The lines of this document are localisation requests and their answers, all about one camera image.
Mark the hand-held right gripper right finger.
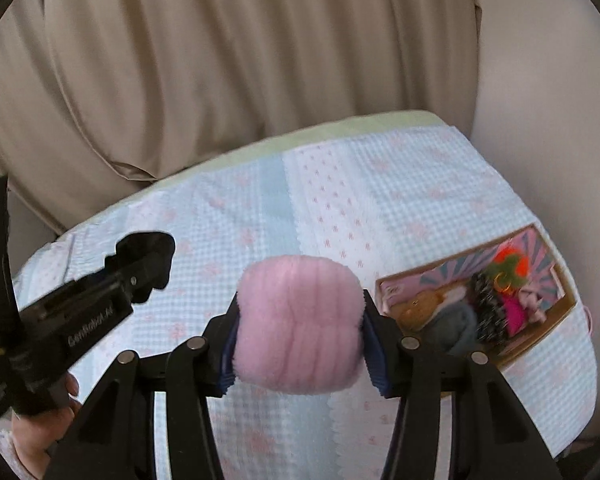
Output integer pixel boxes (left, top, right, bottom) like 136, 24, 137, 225
361, 289, 563, 480

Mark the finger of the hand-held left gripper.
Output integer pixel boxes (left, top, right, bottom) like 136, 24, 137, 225
105, 231, 177, 305

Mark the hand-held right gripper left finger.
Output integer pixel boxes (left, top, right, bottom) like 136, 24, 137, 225
45, 292, 241, 480

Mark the brown bear plush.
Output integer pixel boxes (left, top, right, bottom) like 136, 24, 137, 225
397, 292, 448, 331

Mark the pink fuzzy roll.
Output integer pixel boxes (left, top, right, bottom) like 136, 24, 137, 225
234, 255, 366, 395

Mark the grey sock ball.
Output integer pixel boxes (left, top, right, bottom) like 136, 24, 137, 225
422, 302, 481, 356

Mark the pink and black dotted bow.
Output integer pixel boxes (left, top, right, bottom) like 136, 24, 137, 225
467, 272, 512, 348

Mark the magenta soft pouch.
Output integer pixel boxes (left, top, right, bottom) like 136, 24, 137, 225
502, 297, 531, 336

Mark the orange and green pompom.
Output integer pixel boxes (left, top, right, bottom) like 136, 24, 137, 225
485, 244, 533, 286

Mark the pale small plush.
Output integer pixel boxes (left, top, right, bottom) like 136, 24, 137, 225
520, 289, 552, 324

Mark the pink printed cardboard box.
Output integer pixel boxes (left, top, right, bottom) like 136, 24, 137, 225
374, 224, 594, 370

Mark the person's left hand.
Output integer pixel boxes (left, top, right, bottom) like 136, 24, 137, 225
11, 374, 81, 472

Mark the narrow beige curtain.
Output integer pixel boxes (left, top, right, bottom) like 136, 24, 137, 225
0, 0, 146, 236

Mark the wide beige curtain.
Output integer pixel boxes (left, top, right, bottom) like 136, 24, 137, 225
10, 0, 484, 193

